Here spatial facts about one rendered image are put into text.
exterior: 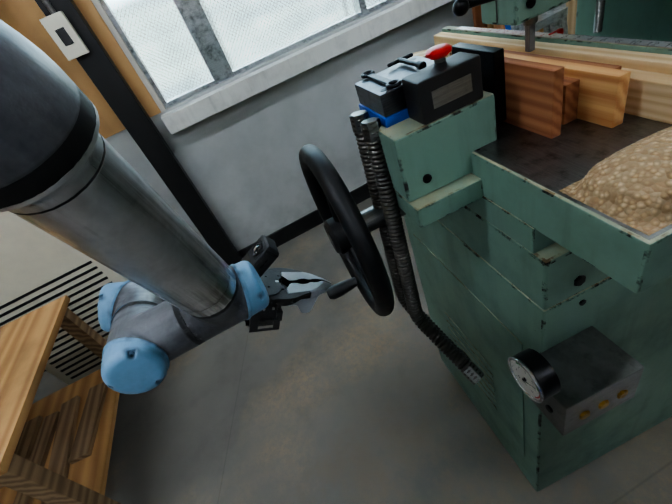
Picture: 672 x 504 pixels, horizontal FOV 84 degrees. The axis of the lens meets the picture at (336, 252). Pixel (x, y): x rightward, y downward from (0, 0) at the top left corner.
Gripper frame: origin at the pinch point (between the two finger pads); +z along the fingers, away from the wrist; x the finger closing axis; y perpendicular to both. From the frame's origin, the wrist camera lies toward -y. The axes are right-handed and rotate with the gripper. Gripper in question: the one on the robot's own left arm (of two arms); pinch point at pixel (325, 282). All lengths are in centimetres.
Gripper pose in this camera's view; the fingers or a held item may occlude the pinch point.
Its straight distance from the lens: 67.9
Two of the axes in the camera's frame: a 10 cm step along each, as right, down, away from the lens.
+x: 3.2, 5.3, -7.8
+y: -1.7, 8.5, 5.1
